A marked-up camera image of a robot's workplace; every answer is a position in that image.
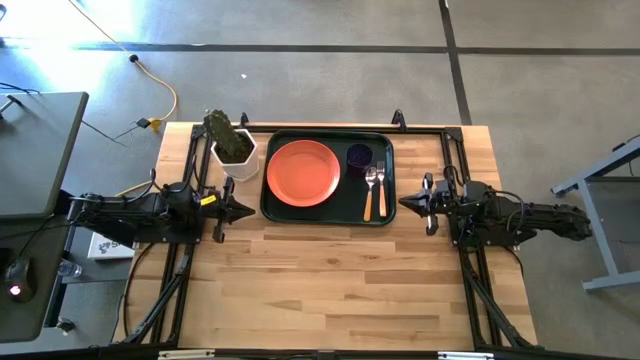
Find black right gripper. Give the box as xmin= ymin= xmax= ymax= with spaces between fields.
xmin=398 ymin=173 xmax=464 ymax=236

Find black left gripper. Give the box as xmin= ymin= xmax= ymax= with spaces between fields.
xmin=199 ymin=175 xmax=257 ymax=245

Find metal fork with wooden handle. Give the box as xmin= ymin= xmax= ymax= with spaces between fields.
xmin=375 ymin=160 xmax=389 ymax=219

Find metal spoon with wooden handle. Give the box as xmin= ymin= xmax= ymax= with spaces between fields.
xmin=362 ymin=166 xmax=378 ymax=223

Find orange round plate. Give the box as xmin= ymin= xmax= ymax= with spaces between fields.
xmin=265 ymin=139 xmax=342 ymax=208

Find purple cup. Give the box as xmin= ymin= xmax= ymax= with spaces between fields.
xmin=345 ymin=143 xmax=375 ymax=177

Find dark green serving tray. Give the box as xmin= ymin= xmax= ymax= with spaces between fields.
xmin=259 ymin=129 xmax=398 ymax=227

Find white hexagonal planter pot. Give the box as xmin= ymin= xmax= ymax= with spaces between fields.
xmin=210 ymin=128 xmax=261 ymax=182

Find green cactus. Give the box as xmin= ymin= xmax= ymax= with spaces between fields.
xmin=202 ymin=109 xmax=252 ymax=160

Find white printed box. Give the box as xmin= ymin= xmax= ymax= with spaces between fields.
xmin=87 ymin=230 xmax=136 ymax=261

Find clear plastic bottle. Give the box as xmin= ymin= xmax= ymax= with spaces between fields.
xmin=56 ymin=259 xmax=84 ymax=279

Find grey desk top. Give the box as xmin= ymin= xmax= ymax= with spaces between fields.
xmin=0 ymin=91 xmax=90 ymax=221

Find black computer mouse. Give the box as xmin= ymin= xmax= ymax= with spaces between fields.
xmin=3 ymin=256 xmax=37 ymax=304

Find black aluminium table frame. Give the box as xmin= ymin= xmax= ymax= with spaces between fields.
xmin=112 ymin=109 xmax=542 ymax=354

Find yellow floor cable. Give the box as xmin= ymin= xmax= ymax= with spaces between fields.
xmin=67 ymin=0 xmax=180 ymax=133

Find silver metal bracket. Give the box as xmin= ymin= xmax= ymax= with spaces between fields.
xmin=437 ymin=350 xmax=496 ymax=360
xmin=158 ymin=349 xmax=217 ymax=360

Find grey metal table frame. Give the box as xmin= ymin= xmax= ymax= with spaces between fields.
xmin=550 ymin=136 xmax=640 ymax=294

